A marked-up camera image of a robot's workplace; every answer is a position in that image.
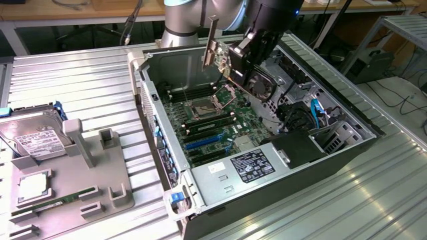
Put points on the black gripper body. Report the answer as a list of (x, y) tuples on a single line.
[(267, 42)]

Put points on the green GPU with black fan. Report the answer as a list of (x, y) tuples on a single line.
[(263, 85)]

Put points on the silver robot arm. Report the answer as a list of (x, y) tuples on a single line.
[(187, 22)]

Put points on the metal socket cover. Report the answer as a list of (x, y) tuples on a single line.
[(228, 86)]

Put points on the thin metal locking lever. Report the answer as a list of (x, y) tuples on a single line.
[(185, 96), (216, 83)]

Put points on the black RAM slot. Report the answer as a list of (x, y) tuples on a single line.
[(207, 118), (200, 122), (196, 88), (197, 93)]

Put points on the metal drive cage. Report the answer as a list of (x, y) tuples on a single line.
[(301, 91)]

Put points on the CPU socket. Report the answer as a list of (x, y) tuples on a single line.
[(201, 108)]

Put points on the green motherboard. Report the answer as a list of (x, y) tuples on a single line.
[(247, 120)]

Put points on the green RAM stick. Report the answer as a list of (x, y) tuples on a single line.
[(213, 125), (64, 200)]

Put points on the black expansion slot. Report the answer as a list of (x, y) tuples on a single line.
[(204, 135), (215, 157)]

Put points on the grey chipset heatsink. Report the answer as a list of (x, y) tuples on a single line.
[(245, 143)]

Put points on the black device box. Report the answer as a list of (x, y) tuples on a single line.
[(373, 67)]

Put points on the blue expansion slot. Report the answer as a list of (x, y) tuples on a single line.
[(203, 141), (213, 150)]

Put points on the black plastic shroud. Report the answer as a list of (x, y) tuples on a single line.
[(293, 147)]

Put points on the metal shelf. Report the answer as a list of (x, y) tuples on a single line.
[(400, 25)]

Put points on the metal disk bay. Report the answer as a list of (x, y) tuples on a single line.
[(336, 140)]

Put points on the black chair base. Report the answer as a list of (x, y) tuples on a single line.
[(96, 32)]

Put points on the wooden desk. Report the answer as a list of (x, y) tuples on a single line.
[(100, 13)]

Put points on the grey power supply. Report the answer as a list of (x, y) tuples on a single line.
[(213, 185)]

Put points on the black and grey PC case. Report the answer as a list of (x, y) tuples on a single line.
[(300, 190)]

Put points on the blue case release latch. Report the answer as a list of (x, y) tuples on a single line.
[(175, 197)]

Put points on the blue disk caddy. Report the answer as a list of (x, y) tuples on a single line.
[(60, 110)]

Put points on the grey parts rack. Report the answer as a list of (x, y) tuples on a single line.
[(100, 172)]

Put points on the silver hard disk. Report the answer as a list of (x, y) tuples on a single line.
[(33, 140)]

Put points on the silver CPU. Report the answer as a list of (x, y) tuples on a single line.
[(33, 186)]

